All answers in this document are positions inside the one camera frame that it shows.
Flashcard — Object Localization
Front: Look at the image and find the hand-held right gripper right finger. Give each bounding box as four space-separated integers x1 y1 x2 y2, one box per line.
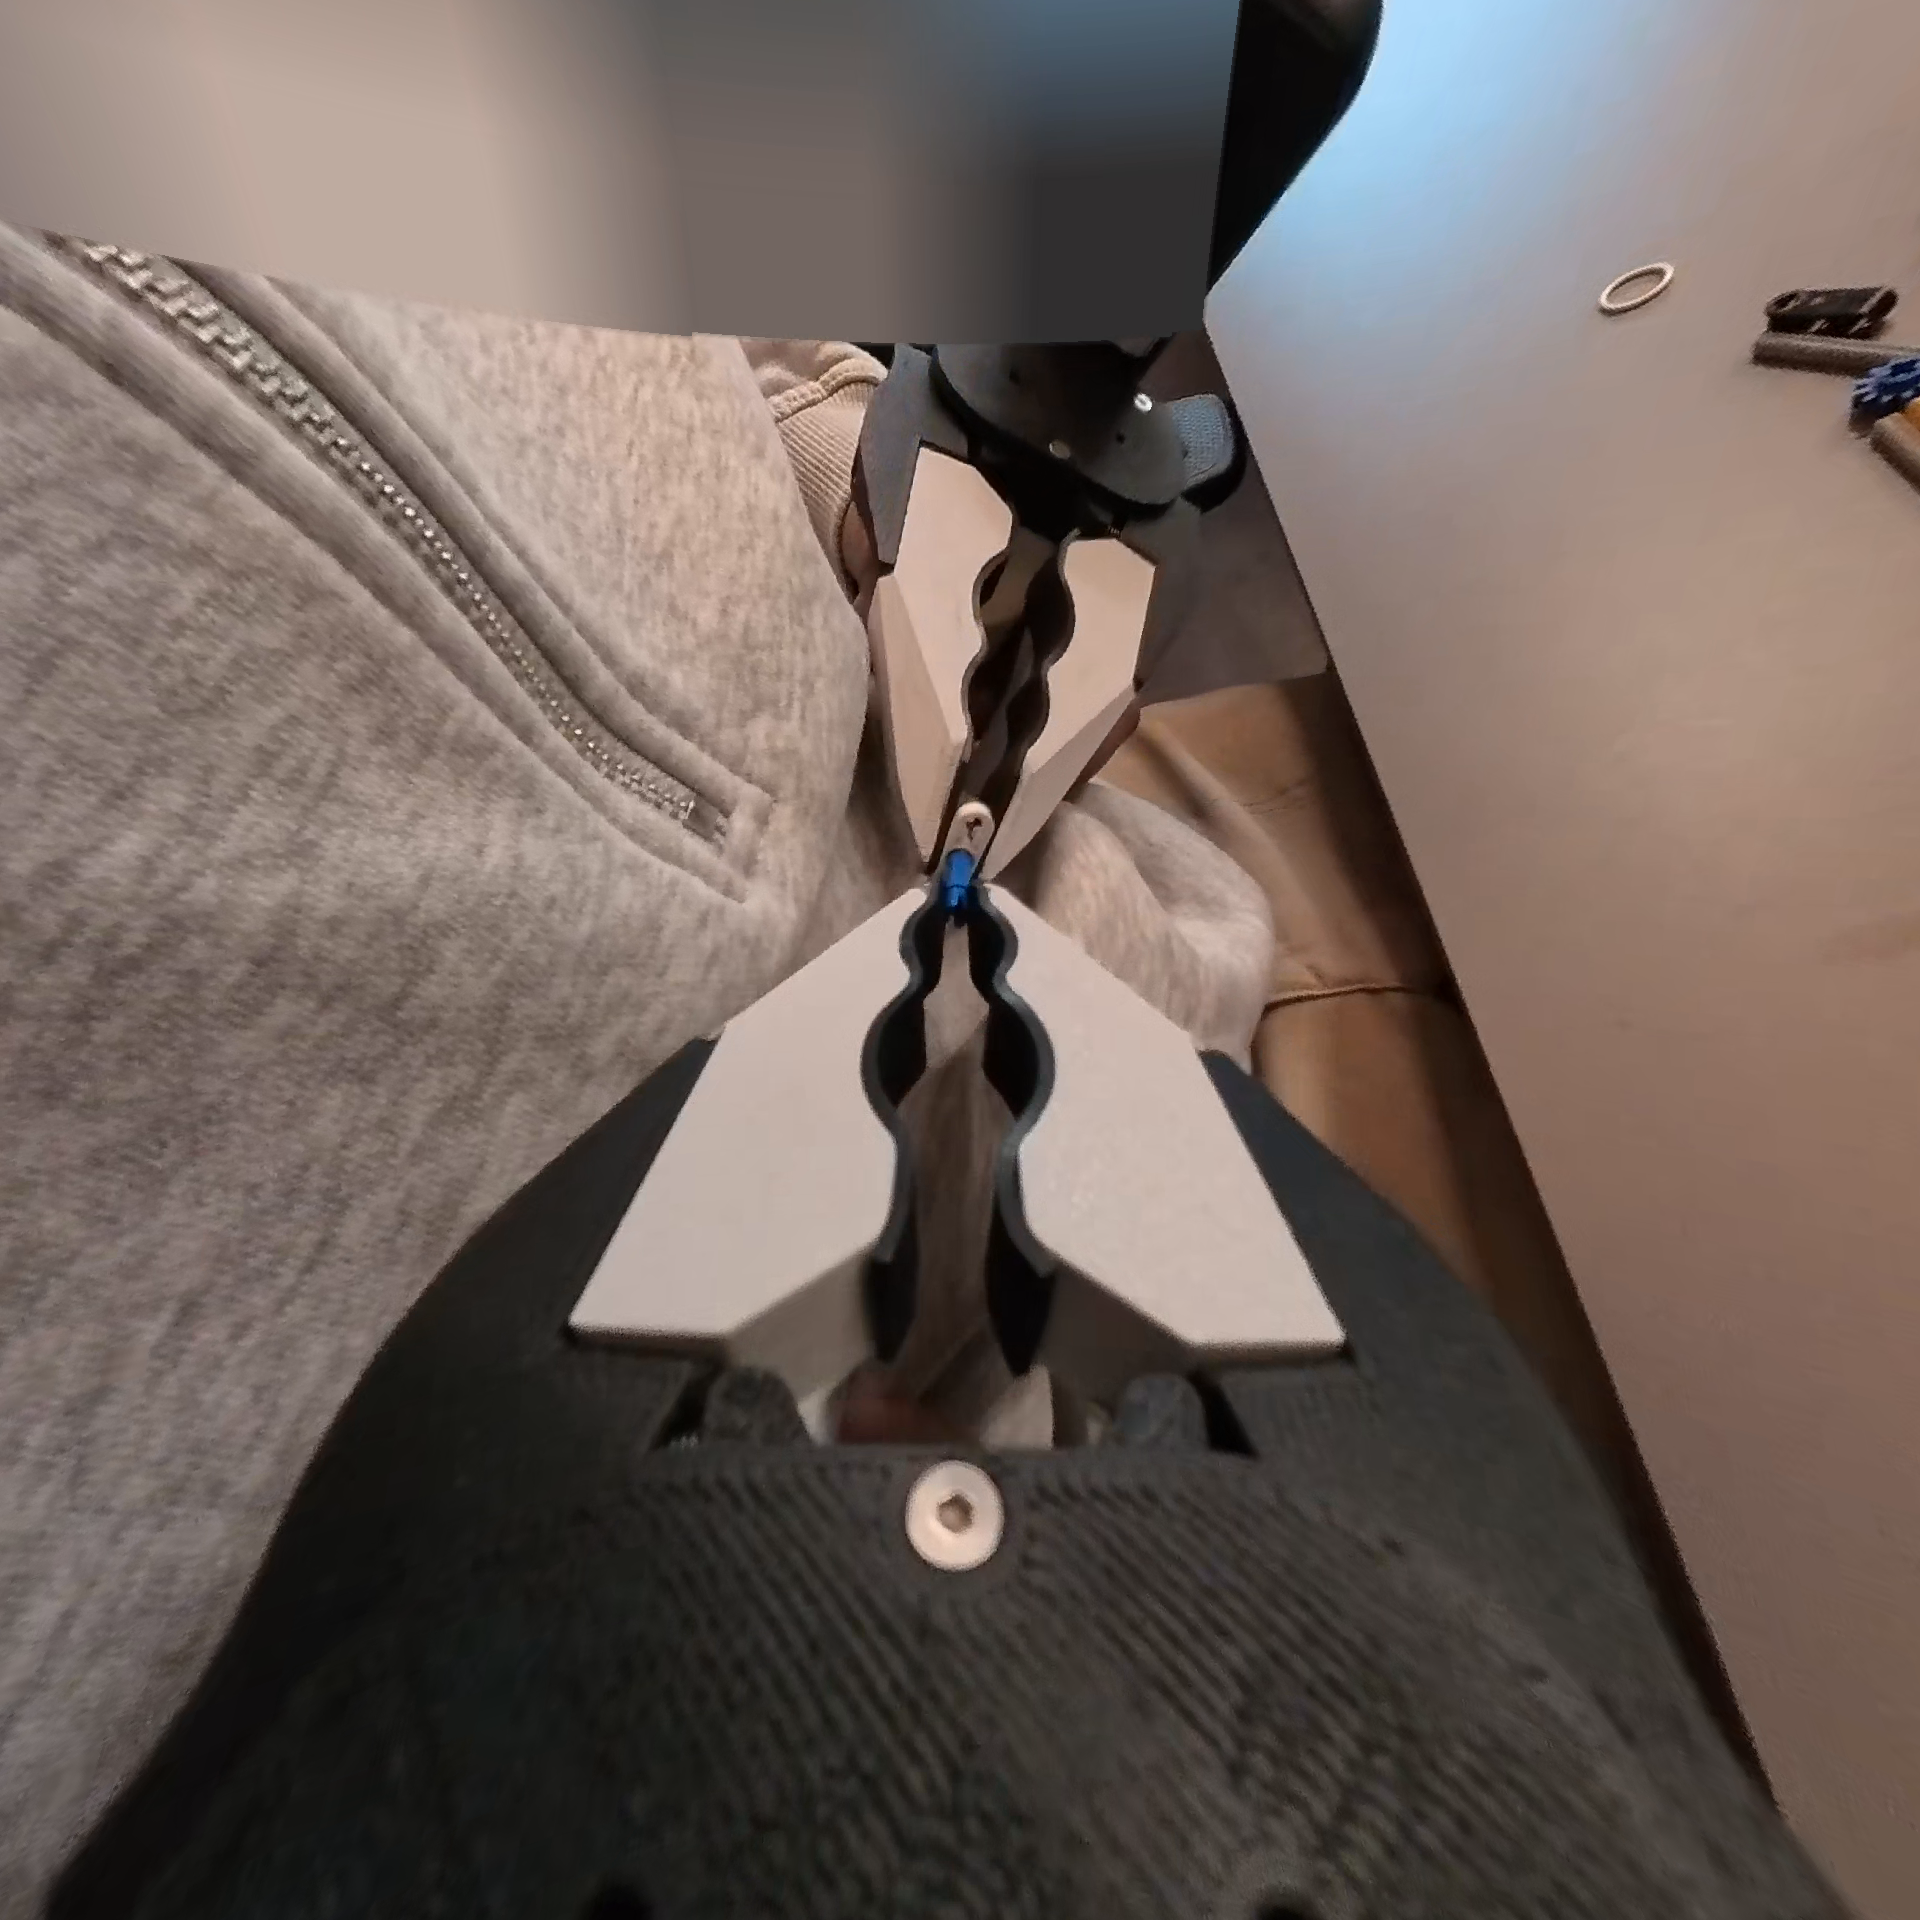
960 886 1347 1449

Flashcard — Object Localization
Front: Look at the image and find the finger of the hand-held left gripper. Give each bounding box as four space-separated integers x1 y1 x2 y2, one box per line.
972 558 1160 882
868 446 1026 872

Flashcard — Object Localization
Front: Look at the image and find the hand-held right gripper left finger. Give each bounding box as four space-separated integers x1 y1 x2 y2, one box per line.
568 886 944 1431

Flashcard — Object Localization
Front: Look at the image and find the person's left forearm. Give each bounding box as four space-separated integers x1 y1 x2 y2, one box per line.
742 338 896 601

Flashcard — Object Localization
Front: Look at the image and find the black office chair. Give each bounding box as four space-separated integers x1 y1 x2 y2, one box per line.
1207 0 1385 290

